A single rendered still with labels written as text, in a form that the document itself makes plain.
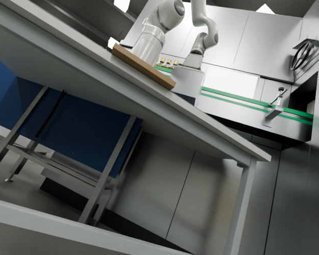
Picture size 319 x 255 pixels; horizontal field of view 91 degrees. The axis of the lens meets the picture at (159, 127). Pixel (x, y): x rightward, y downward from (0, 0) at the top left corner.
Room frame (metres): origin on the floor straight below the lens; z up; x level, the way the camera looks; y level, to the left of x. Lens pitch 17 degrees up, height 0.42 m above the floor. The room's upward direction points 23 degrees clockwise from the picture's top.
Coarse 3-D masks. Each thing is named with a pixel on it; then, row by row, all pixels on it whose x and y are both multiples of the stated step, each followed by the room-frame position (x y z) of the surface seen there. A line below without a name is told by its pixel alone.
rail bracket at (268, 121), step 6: (282, 90) 0.74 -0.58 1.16; (276, 96) 0.76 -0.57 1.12; (282, 96) 0.73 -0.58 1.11; (270, 102) 0.84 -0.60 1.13; (276, 108) 0.73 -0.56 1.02; (282, 108) 0.73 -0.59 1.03; (270, 114) 0.79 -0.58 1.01; (276, 114) 0.77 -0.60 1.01; (264, 120) 0.84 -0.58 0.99; (270, 120) 0.83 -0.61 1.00; (270, 126) 0.83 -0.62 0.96
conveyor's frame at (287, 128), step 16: (208, 112) 0.92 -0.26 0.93; (224, 112) 0.90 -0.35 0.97; (240, 112) 0.88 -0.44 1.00; (256, 112) 0.85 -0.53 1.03; (240, 128) 0.98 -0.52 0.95; (256, 128) 0.95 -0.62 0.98; (272, 128) 0.83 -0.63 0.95; (288, 128) 0.81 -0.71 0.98; (304, 128) 0.79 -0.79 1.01; (288, 144) 0.90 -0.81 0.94
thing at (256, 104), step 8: (208, 88) 0.95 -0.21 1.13; (208, 96) 0.95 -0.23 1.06; (216, 96) 0.94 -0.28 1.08; (224, 96) 0.93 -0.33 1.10; (232, 96) 0.91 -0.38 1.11; (240, 96) 0.90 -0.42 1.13; (240, 104) 0.90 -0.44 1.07; (248, 104) 0.89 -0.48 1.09; (256, 104) 0.88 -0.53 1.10; (264, 104) 0.86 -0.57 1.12; (288, 112) 0.83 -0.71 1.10; (296, 112) 0.82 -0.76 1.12; (304, 112) 0.80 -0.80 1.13; (296, 120) 0.81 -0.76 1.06; (304, 120) 0.80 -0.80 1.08; (312, 120) 0.80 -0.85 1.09
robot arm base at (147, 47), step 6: (144, 36) 0.54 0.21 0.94; (150, 36) 0.54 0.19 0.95; (138, 42) 0.55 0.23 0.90; (144, 42) 0.54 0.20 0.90; (150, 42) 0.54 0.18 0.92; (156, 42) 0.55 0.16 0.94; (132, 48) 0.57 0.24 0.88; (138, 48) 0.54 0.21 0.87; (144, 48) 0.54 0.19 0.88; (150, 48) 0.55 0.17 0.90; (156, 48) 0.56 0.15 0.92; (138, 54) 0.54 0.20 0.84; (144, 54) 0.54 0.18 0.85; (150, 54) 0.55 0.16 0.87; (156, 54) 0.57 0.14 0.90; (144, 60) 0.55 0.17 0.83; (150, 60) 0.56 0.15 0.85; (156, 60) 0.60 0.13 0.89
